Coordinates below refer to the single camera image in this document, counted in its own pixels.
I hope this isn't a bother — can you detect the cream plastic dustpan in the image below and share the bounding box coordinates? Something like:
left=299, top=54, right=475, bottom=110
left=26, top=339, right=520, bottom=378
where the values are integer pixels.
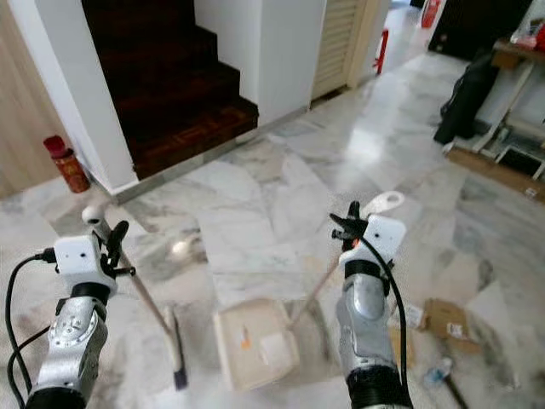
left=213, top=191, right=406, bottom=393

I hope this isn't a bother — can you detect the red patterned tin can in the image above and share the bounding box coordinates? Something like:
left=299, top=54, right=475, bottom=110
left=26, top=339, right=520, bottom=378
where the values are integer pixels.
left=54, top=149, right=91, bottom=193

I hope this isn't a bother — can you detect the flat brown cardboard piece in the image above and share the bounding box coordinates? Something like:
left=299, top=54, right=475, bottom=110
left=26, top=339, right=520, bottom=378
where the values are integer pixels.
left=422, top=298, right=483, bottom=355

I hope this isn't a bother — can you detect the dark wooden staircase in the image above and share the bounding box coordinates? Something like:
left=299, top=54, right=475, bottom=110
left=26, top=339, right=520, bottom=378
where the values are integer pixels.
left=81, top=0, right=259, bottom=180

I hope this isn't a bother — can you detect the light wooden rack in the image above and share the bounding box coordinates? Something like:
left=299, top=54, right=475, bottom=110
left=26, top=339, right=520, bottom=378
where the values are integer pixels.
left=445, top=34, right=545, bottom=201

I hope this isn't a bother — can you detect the black bag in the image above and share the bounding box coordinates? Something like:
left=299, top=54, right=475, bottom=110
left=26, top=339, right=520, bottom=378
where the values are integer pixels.
left=434, top=53, right=499, bottom=146

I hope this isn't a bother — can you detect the clear plastic bottle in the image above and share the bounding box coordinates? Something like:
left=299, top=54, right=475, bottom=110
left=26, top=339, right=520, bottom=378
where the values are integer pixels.
left=424, top=358, right=453, bottom=389

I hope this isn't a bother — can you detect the red metal stand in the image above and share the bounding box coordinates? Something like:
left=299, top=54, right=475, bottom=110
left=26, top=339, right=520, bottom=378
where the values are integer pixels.
left=373, top=28, right=389, bottom=76

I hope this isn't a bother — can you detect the beige louvre door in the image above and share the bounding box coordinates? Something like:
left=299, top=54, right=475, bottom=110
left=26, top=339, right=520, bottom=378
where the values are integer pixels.
left=309, top=0, right=367, bottom=101

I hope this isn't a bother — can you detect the red fire extinguisher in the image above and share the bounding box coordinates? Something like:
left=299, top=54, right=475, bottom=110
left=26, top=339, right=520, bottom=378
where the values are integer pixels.
left=420, top=0, right=442, bottom=29

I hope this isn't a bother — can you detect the dark cabinet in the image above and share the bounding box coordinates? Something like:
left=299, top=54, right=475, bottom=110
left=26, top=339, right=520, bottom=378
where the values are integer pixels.
left=428, top=0, right=533, bottom=60

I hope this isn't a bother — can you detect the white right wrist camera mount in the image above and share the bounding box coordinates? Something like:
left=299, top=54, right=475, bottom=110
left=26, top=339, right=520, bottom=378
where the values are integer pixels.
left=341, top=215, right=406, bottom=278

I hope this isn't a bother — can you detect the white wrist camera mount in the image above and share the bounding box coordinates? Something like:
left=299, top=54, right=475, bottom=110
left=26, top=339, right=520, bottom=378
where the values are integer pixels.
left=341, top=215, right=406, bottom=278
left=53, top=234, right=107, bottom=297

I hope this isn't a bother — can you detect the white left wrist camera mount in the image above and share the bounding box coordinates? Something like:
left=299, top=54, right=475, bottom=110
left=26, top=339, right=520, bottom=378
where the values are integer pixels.
left=53, top=234, right=107, bottom=297

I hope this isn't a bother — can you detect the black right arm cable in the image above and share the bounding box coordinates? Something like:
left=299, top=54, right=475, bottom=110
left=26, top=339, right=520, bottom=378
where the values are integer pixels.
left=358, top=234, right=410, bottom=393

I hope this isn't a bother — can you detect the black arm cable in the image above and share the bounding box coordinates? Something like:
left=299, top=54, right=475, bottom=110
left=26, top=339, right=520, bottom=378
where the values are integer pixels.
left=358, top=234, right=410, bottom=393
left=5, top=249, right=57, bottom=409

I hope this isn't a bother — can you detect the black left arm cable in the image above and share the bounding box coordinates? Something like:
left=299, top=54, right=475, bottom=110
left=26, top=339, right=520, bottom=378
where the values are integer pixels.
left=5, top=249, right=57, bottom=409

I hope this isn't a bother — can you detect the light wooden wall panel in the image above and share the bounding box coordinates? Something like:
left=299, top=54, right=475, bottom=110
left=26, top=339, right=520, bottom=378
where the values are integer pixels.
left=0, top=0, right=54, bottom=199

